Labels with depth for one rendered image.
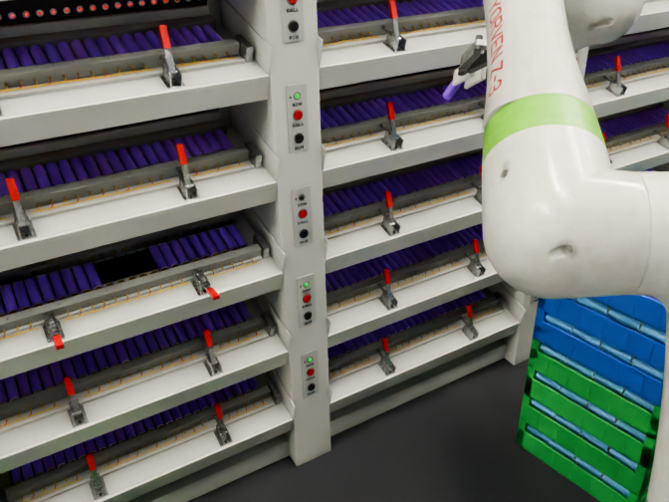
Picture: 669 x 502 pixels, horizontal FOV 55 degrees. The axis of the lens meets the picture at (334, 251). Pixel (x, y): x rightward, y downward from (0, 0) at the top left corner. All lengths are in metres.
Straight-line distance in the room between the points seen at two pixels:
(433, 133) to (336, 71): 0.30
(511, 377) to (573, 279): 1.33
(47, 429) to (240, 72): 0.73
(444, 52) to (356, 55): 0.19
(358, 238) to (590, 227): 0.87
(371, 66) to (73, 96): 0.52
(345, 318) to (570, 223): 0.96
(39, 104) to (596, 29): 0.78
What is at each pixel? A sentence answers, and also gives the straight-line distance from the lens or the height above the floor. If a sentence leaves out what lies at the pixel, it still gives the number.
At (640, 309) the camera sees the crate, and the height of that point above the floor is 0.51.
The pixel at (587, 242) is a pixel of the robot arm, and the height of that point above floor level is 0.94.
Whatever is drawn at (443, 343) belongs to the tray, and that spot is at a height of 0.16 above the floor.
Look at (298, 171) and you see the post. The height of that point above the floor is 0.74.
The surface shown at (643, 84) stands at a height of 0.74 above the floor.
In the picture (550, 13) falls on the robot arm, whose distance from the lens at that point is 0.78.
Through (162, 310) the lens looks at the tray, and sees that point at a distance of 1.21.
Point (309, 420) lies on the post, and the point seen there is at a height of 0.13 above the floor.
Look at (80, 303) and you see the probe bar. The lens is 1.22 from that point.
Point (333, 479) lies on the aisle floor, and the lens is 1.59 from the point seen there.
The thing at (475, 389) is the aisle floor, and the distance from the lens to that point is 1.84.
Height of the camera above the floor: 1.20
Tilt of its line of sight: 29 degrees down
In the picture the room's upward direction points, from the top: 1 degrees counter-clockwise
